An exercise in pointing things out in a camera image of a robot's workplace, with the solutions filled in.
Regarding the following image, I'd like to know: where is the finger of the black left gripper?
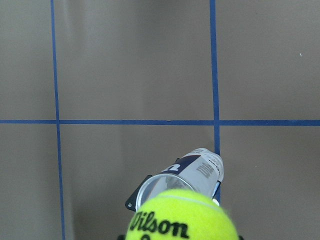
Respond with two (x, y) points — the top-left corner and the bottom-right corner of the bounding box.
(212, 181), (221, 206)
(125, 174), (152, 211)

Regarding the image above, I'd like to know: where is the yellow tennis ball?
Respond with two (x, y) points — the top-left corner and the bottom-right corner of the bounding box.
(125, 189), (240, 240)

